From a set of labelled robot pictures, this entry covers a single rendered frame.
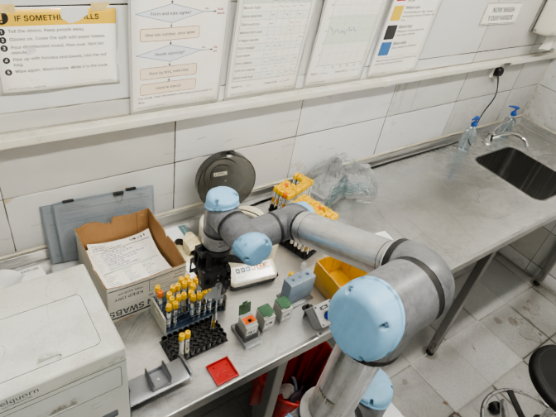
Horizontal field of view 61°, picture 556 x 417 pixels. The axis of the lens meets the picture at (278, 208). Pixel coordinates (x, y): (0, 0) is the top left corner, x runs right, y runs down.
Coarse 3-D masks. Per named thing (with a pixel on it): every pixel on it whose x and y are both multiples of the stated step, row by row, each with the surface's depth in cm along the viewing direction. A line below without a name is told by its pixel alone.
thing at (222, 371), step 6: (222, 360) 133; (228, 360) 133; (210, 366) 131; (216, 366) 131; (222, 366) 132; (228, 366) 132; (210, 372) 129; (216, 372) 130; (222, 372) 130; (228, 372) 130; (234, 372) 131; (216, 378) 128; (222, 378) 129; (228, 378) 128; (216, 384) 127; (222, 384) 127
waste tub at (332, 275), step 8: (328, 256) 159; (320, 264) 156; (328, 264) 162; (336, 264) 165; (344, 264) 165; (320, 272) 156; (328, 272) 166; (336, 272) 167; (344, 272) 167; (352, 272) 162; (360, 272) 159; (320, 280) 157; (328, 280) 153; (336, 280) 164; (344, 280) 164; (320, 288) 158; (328, 288) 154; (336, 288) 150; (328, 296) 155
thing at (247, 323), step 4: (248, 312) 138; (240, 316) 137; (244, 316) 137; (248, 316) 137; (252, 316) 137; (240, 320) 137; (244, 320) 136; (248, 320) 137; (252, 320) 136; (256, 320) 136; (240, 324) 137; (244, 324) 135; (248, 324) 135; (252, 324) 136; (256, 324) 136; (240, 328) 138; (244, 328) 136; (248, 328) 135; (252, 328) 136; (256, 328) 137; (244, 332) 136; (248, 332) 136; (252, 332) 137
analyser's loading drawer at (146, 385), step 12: (180, 360) 127; (156, 372) 123; (168, 372) 120; (180, 372) 124; (192, 372) 123; (132, 384) 119; (144, 384) 120; (156, 384) 120; (168, 384) 120; (132, 396) 117; (144, 396) 117
